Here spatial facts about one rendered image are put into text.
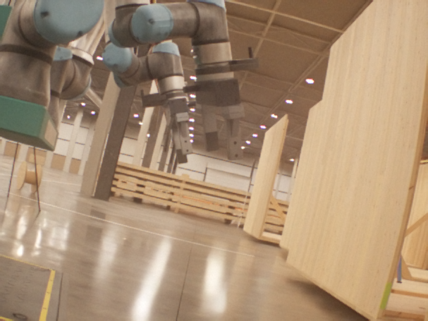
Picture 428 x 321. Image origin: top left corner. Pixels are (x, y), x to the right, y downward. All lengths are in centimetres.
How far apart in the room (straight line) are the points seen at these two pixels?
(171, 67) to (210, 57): 48
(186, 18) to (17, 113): 36
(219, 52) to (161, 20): 14
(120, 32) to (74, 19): 26
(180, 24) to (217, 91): 15
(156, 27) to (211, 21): 12
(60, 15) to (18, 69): 16
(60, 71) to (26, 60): 53
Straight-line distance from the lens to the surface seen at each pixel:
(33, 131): 98
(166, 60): 156
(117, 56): 145
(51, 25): 90
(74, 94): 168
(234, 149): 106
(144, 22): 102
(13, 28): 105
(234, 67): 110
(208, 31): 108
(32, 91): 100
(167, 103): 153
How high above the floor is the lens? 63
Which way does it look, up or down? 4 degrees up
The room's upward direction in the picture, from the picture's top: 13 degrees clockwise
